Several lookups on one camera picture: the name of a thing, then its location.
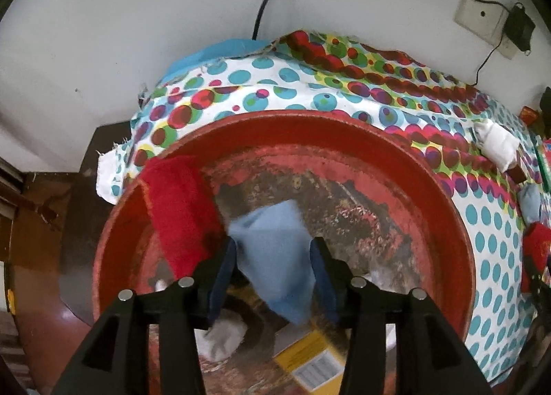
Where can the round red tray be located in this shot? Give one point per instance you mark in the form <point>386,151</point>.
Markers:
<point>387,188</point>

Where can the light blue sock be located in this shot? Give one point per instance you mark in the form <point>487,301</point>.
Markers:
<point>531,202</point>
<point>275,253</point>

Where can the white sock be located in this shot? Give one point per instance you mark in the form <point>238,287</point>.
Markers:
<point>497,143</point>
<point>221,339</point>

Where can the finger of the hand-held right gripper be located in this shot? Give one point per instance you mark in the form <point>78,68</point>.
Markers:
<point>540,278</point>

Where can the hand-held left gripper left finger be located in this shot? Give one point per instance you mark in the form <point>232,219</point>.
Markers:
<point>221,281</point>

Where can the yellow medicine box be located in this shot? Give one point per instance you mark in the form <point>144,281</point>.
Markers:
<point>310,360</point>

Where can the dark wooden side table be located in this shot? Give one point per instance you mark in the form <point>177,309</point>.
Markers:
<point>90,214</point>

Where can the polka dot tablecloth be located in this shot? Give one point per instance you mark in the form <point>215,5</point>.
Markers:
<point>301,80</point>

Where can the red and green box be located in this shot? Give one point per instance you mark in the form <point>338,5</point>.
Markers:
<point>545,164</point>

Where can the red sock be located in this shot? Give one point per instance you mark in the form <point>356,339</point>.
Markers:
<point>181,205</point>
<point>536,244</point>

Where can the small red carton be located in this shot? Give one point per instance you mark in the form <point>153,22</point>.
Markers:
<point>527,113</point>

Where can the blue cloth under tablecloth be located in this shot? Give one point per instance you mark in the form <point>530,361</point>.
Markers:
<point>206,57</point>

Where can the white wall socket plate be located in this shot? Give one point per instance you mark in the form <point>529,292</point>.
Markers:
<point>478,20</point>

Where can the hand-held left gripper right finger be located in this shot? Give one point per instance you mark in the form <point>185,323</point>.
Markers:
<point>323,281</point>

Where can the black power adapter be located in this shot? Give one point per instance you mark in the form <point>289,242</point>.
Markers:
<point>520,26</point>

